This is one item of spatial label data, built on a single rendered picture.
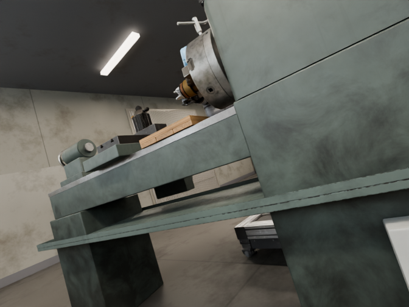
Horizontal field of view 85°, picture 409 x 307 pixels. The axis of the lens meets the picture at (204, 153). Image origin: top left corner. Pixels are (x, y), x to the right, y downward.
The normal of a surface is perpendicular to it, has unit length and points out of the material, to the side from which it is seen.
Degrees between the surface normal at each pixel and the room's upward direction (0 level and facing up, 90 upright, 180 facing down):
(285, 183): 90
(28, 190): 90
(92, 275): 90
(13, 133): 90
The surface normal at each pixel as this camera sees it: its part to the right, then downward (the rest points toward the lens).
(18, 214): 0.71, -0.28
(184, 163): -0.51, 0.10
